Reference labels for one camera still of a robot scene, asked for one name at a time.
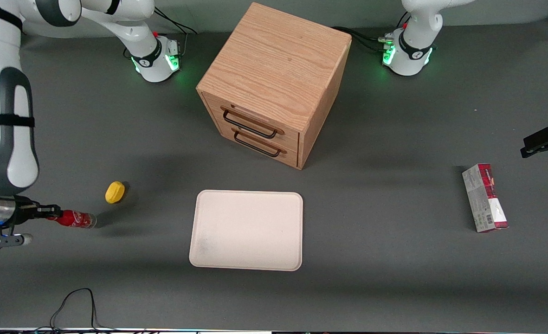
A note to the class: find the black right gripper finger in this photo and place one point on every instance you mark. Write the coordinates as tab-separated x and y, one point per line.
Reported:
46	215
48	208

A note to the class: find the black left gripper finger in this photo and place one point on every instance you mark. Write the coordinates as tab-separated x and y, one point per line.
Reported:
529	151
531	139

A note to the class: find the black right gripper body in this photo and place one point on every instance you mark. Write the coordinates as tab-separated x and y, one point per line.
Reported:
24	211

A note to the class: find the red coke bottle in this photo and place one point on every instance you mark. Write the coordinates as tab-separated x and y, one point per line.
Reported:
74	219

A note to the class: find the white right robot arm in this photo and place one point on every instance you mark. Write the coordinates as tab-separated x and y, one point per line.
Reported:
9	139

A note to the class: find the beige rectangular tray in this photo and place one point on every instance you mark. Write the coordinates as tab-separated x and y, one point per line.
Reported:
247	230

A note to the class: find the red and white carton box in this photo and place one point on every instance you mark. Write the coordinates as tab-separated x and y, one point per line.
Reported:
485	199

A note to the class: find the yellow lemon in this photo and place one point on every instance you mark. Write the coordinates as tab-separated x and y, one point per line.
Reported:
114	192

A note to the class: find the wooden drawer front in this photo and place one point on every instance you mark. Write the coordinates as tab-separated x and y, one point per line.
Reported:
264	155
255	118

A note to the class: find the wooden drawer cabinet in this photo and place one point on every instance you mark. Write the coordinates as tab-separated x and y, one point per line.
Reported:
278	60

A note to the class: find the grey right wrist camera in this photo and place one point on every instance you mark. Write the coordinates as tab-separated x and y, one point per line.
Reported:
2	240

